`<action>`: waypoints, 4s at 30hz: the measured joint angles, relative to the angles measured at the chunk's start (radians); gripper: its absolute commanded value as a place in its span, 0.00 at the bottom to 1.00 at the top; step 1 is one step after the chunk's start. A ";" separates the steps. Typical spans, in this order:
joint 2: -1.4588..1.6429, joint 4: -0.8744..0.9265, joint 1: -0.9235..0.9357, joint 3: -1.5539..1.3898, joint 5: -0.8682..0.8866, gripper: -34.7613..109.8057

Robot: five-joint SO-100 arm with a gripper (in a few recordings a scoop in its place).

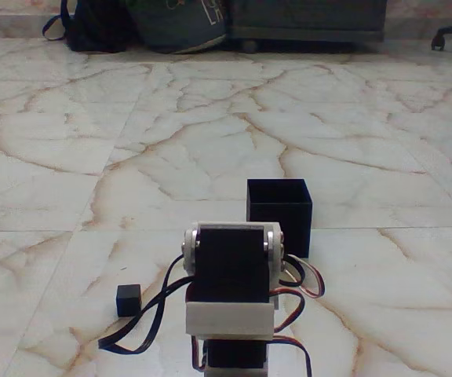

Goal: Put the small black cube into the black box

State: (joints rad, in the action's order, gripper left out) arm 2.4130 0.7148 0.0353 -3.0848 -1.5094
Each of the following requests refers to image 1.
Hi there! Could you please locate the dark cabinet on wheels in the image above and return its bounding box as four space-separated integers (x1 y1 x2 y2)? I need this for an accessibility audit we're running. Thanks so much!
225 0 388 54

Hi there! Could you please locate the red white black servo cable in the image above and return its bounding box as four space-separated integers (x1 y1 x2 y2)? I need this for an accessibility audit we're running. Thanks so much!
279 253 328 300

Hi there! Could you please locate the black box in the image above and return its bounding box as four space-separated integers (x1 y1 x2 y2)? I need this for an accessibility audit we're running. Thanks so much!
245 178 313 260

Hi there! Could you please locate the black backpack with blue strap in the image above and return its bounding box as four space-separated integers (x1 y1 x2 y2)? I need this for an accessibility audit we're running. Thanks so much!
42 0 133 53

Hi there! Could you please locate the red brown servo cable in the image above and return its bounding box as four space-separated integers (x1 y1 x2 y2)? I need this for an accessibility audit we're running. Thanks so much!
268 288 314 377

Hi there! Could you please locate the black flat cable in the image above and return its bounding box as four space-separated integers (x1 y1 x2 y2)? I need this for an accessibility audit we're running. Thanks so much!
97 254 195 353

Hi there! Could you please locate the small black cube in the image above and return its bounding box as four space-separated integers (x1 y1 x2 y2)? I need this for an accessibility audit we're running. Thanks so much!
115 284 142 317

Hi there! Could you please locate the grey fabric bag with print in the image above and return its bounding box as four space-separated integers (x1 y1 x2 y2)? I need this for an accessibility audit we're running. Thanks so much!
126 0 228 55

